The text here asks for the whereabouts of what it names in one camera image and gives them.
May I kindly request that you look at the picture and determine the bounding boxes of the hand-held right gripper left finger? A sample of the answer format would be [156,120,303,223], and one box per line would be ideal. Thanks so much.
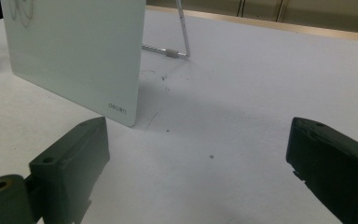
[28,116,111,224]

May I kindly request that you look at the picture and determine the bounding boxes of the beige cabinet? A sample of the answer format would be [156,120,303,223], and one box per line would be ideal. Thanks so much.
[145,0,358,35]

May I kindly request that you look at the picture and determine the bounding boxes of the metal wire board stand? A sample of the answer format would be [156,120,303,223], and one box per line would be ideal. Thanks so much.
[142,0,191,60]

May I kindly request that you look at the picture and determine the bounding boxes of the white glass whiteboard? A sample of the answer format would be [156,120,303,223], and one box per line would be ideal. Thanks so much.
[0,0,147,128]

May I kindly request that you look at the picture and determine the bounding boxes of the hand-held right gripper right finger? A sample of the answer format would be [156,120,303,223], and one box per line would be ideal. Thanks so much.
[285,117,358,224]

